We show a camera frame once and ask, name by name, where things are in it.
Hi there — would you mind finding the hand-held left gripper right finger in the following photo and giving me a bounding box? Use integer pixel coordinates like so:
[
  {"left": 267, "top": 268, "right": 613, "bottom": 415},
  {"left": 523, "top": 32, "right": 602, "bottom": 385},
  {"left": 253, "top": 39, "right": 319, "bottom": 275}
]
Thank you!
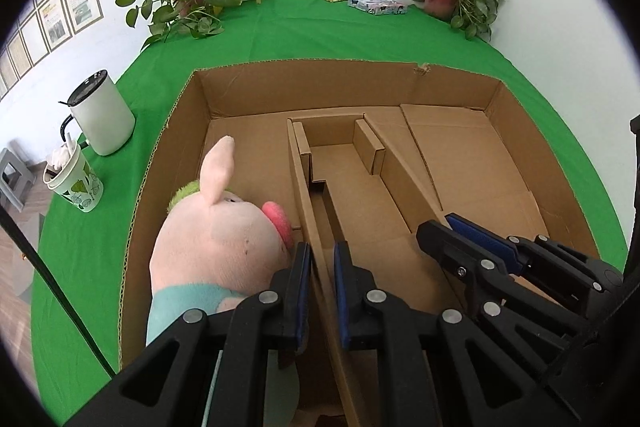
[{"left": 332, "top": 241, "right": 586, "bottom": 427}]

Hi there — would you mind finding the green tablecloth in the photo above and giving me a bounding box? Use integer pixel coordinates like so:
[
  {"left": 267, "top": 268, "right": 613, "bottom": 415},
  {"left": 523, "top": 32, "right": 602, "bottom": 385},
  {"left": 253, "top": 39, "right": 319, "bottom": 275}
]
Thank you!
[{"left": 30, "top": 0, "right": 630, "bottom": 427}]

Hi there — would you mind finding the large cardboard box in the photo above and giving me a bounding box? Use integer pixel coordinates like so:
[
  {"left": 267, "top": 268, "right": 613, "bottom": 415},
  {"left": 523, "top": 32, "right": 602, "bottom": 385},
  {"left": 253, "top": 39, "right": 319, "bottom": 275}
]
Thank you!
[{"left": 118, "top": 59, "right": 603, "bottom": 427}]

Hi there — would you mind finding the grid of framed wall pictures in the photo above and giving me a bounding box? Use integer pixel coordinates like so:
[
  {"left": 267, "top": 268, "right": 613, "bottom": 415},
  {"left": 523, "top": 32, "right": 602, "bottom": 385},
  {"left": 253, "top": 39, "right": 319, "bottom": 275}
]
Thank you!
[{"left": 0, "top": 0, "right": 104, "bottom": 100}]

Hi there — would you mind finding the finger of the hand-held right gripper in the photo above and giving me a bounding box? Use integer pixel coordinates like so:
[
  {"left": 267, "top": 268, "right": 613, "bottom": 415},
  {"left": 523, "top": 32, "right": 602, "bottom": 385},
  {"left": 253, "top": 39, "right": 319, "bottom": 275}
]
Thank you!
[
  {"left": 416, "top": 219, "right": 587, "bottom": 349},
  {"left": 445, "top": 213, "right": 625, "bottom": 316}
]

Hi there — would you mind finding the white kettle with black lid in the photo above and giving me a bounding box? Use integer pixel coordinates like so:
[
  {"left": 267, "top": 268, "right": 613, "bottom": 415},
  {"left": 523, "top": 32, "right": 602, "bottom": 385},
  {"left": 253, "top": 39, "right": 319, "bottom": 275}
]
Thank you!
[{"left": 60, "top": 68, "right": 137, "bottom": 156}]

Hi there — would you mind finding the thick black cable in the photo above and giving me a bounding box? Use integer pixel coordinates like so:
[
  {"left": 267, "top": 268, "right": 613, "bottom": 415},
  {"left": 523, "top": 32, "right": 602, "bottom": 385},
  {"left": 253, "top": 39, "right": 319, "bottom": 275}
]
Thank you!
[{"left": 0, "top": 201, "right": 117, "bottom": 378}]

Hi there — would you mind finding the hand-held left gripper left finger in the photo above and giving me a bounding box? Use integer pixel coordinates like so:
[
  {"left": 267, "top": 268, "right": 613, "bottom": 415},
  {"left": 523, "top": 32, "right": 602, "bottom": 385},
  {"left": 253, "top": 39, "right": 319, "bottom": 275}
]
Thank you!
[{"left": 65, "top": 241, "right": 313, "bottom": 427}]

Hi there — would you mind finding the grey plastic stool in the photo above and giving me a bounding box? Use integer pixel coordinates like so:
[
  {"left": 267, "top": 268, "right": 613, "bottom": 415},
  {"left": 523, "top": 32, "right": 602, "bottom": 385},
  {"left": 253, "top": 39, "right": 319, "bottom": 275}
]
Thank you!
[{"left": 0, "top": 148, "right": 38, "bottom": 211}]

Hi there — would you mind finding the leaf-print paper cup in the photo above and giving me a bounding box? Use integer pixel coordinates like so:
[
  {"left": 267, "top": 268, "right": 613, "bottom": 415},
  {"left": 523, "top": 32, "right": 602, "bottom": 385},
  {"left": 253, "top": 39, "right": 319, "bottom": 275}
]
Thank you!
[{"left": 42, "top": 142, "right": 104, "bottom": 213}]

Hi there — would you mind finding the cardboard divider insert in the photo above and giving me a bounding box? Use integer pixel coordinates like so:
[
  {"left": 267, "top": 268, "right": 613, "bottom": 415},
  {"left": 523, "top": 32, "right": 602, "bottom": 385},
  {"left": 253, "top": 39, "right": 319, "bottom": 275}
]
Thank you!
[{"left": 286, "top": 104, "right": 466, "bottom": 427}]

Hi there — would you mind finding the colourful printed packet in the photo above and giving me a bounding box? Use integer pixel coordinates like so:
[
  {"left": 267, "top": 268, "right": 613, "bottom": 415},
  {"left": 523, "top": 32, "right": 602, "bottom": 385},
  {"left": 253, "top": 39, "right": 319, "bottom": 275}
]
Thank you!
[{"left": 347, "top": 0, "right": 411, "bottom": 16}]

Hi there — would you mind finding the pink plush pig toy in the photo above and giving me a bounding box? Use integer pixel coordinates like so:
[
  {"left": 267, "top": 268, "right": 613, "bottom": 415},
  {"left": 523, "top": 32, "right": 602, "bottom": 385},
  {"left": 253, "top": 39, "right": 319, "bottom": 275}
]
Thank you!
[{"left": 146, "top": 135, "right": 301, "bottom": 427}]

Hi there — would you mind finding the crumpled white tissue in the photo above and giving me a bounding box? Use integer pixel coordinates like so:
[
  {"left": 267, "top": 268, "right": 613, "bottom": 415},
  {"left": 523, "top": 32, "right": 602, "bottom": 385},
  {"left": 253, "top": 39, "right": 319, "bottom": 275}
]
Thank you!
[{"left": 47, "top": 144, "right": 81, "bottom": 172}]

